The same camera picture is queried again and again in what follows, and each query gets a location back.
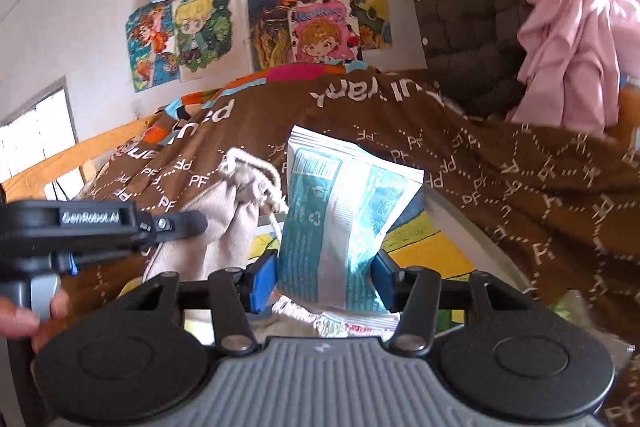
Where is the window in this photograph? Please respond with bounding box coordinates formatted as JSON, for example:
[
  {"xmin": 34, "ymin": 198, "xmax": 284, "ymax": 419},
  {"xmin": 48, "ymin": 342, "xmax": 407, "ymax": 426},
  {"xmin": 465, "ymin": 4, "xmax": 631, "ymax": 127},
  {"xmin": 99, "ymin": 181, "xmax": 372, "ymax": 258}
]
[{"xmin": 0, "ymin": 76, "xmax": 82, "ymax": 204}]

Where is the wooden bed rail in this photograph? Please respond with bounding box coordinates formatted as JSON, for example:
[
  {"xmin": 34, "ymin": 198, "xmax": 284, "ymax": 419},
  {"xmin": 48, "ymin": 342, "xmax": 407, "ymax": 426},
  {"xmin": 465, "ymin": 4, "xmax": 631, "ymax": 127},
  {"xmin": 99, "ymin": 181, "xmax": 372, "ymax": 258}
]
[
  {"xmin": 0, "ymin": 116, "xmax": 157, "ymax": 204},
  {"xmin": 616, "ymin": 87, "xmax": 640, "ymax": 143}
]

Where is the dark plant cartoon poster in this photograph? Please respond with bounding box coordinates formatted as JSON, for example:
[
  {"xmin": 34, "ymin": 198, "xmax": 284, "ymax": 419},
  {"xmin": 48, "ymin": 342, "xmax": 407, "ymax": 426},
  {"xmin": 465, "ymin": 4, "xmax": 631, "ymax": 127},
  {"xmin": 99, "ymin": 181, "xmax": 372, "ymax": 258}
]
[{"xmin": 349, "ymin": 0, "xmax": 394, "ymax": 51}]

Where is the blue white packet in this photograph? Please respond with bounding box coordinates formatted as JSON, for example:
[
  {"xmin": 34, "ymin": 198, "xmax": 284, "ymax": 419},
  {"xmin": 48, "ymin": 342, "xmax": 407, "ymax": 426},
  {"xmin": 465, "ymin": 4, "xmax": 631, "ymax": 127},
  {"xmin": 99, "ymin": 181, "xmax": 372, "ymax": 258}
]
[{"xmin": 275, "ymin": 124, "xmax": 426, "ymax": 314}]

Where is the swirly night painting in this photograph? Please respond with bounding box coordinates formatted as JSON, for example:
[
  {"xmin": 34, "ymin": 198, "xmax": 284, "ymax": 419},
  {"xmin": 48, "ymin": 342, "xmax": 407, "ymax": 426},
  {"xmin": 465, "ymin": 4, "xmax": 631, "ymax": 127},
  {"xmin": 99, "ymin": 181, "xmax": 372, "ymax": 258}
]
[{"xmin": 244, "ymin": 0, "xmax": 322, "ymax": 71}]

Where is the pink-framed cartoon child poster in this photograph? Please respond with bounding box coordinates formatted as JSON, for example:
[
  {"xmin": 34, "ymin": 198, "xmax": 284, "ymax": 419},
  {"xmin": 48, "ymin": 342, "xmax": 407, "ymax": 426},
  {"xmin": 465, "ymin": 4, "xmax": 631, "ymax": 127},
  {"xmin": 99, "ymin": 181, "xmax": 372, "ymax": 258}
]
[{"xmin": 286, "ymin": 0, "xmax": 364, "ymax": 65}]

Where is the pink garment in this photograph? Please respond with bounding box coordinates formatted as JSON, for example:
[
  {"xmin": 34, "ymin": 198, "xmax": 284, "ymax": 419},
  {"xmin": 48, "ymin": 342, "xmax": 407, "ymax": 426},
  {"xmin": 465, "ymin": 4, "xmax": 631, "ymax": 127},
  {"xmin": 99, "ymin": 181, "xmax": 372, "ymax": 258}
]
[{"xmin": 504, "ymin": 0, "xmax": 640, "ymax": 139}]

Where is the grey drawstring pouch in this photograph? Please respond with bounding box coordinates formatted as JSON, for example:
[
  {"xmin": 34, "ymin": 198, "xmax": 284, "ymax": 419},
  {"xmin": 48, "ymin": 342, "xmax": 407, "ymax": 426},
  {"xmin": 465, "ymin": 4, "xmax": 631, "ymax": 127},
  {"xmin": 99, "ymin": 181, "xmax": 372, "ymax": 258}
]
[{"xmin": 141, "ymin": 146, "xmax": 290, "ymax": 290}]

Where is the clear bag of green peas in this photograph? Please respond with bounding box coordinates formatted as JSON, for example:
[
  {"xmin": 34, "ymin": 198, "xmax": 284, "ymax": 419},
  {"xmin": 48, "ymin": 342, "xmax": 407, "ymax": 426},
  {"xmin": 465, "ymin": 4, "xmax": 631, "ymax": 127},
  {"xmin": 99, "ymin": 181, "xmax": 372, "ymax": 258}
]
[{"xmin": 547, "ymin": 289, "xmax": 633, "ymax": 358}]

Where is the brown printed blanket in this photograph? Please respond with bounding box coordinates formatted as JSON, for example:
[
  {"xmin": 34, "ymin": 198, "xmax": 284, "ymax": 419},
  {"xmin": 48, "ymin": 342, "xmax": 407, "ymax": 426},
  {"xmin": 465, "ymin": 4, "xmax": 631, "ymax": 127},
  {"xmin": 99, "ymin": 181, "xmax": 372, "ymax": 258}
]
[{"xmin": 75, "ymin": 62, "xmax": 640, "ymax": 427}]

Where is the blond figure wall poster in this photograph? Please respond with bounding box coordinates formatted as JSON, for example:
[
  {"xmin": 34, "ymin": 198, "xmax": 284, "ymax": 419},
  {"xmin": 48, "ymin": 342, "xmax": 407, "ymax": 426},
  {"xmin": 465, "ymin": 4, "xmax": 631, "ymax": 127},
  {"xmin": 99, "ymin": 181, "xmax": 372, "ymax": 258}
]
[{"xmin": 171, "ymin": 0, "xmax": 252, "ymax": 81}]

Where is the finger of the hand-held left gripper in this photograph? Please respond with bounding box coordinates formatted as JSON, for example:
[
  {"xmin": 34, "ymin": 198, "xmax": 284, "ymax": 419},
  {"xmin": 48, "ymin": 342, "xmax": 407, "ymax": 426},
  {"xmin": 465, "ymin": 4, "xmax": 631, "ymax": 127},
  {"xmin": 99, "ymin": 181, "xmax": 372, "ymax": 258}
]
[
  {"xmin": 59, "ymin": 238, "xmax": 154, "ymax": 276},
  {"xmin": 142, "ymin": 208, "xmax": 209, "ymax": 244}
]

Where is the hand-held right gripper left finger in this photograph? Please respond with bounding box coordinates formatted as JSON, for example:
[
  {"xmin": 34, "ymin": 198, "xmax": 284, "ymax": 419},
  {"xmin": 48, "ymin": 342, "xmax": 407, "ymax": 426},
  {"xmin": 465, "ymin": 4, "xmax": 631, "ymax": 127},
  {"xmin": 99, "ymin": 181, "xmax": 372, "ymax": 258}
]
[{"xmin": 117, "ymin": 251, "xmax": 280, "ymax": 355}]

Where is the grey tray with cartoon print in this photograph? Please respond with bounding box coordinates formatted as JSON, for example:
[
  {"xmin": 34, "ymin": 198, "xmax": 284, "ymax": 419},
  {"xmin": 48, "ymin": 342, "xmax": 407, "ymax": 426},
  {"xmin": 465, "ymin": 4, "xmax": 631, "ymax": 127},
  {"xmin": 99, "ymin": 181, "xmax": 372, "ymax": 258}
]
[{"xmin": 247, "ymin": 190, "xmax": 533, "ymax": 343}]

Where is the person's left hand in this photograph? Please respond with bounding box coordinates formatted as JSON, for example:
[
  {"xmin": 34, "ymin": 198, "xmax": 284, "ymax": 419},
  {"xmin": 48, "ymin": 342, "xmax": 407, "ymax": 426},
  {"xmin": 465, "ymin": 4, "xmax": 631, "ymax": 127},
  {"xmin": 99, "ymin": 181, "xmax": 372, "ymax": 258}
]
[{"xmin": 0, "ymin": 288, "xmax": 72, "ymax": 355}]

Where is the orange-haired girl wall poster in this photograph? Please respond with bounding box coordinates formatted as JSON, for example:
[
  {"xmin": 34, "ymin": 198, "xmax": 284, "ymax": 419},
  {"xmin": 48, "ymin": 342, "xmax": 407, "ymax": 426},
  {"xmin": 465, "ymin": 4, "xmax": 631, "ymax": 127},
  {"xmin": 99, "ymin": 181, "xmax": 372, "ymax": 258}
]
[{"xmin": 124, "ymin": 1, "xmax": 182, "ymax": 94}]

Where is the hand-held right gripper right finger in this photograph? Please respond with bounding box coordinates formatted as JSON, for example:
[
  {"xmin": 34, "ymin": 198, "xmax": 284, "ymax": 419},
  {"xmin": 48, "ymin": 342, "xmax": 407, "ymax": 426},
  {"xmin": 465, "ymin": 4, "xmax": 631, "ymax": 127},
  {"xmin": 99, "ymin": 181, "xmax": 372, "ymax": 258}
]
[{"xmin": 371, "ymin": 250, "xmax": 534, "ymax": 357}]

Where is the brown quilted jacket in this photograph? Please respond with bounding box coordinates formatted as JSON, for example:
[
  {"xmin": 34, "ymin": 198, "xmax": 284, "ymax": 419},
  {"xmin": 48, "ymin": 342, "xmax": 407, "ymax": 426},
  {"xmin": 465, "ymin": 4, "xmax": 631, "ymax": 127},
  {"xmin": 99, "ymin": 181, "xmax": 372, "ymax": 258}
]
[{"xmin": 401, "ymin": 0, "xmax": 627, "ymax": 119}]

